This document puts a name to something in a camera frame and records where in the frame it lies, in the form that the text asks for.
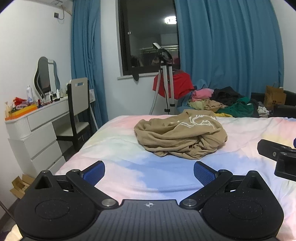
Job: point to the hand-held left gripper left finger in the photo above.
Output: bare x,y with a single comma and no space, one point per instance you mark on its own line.
93,172

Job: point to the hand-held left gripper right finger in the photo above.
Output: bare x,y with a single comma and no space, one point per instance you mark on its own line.
203,172

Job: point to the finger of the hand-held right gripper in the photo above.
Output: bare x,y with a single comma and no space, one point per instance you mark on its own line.
268,148

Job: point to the tan t-shirt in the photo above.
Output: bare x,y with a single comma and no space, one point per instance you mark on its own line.
175,139

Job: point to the white patterned cloth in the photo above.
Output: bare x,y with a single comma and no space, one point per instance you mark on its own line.
262,110

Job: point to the bed with pastel duvet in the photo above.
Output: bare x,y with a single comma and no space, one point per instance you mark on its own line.
138,171

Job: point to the green garment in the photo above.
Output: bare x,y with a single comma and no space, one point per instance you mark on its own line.
240,107

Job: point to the brown paper bag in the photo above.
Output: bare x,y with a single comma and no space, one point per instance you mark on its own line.
274,98

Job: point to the black sofa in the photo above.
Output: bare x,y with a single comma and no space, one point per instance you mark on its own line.
289,99

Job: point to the white dressing table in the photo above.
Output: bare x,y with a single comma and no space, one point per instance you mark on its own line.
41,139

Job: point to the pale yellow garment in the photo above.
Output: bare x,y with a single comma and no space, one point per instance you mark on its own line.
198,105

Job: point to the crumpled beige garment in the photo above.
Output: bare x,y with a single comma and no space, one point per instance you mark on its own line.
215,105

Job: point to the black garment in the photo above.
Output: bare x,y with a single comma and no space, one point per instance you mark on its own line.
226,93

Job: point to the cardboard box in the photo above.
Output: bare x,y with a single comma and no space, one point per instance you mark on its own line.
20,185

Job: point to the blue garment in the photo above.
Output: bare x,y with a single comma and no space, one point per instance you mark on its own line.
183,99

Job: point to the black and beige chair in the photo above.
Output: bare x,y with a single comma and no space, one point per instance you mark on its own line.
78,97

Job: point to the pink garment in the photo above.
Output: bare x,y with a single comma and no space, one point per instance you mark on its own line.
201,93

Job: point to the row of cosmetic bottles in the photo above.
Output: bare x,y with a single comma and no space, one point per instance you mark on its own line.
55,96

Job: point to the red garment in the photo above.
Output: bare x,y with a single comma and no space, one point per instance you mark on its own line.
182,83

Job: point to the standing garment steamer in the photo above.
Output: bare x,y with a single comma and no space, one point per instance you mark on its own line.
167,88

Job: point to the orange tray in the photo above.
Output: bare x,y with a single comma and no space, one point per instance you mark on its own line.
23,110

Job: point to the white spray bottle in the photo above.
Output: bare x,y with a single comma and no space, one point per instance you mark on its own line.
29,96

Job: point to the red fabric item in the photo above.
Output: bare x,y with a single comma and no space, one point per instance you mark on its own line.
19,101

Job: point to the small black hanging object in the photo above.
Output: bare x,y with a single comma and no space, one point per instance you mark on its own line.
136,76

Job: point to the wavy framed mirror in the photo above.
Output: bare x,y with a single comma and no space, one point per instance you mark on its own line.
44,78

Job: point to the wide blue curtain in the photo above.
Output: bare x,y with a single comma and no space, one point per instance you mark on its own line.
231,46

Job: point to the narrow blue curtain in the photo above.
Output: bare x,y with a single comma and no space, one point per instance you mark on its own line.
85,46

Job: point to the dark framed window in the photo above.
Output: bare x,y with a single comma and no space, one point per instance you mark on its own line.
143,34

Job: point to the white air conditioner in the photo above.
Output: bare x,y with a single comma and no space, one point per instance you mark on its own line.
53,1

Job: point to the white wall outlet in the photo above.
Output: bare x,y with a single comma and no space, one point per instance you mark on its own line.
92,95

